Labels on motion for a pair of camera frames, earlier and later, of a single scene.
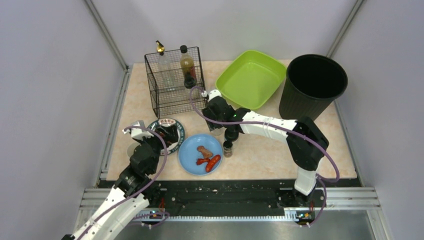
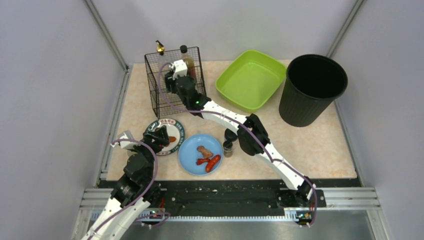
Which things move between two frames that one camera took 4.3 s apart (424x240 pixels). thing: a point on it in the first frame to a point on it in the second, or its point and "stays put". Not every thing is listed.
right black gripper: (212, 117) to (170, 81)
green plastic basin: (251, 79) stays put
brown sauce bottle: (187, 65) stays put
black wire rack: (178, 78) stays put
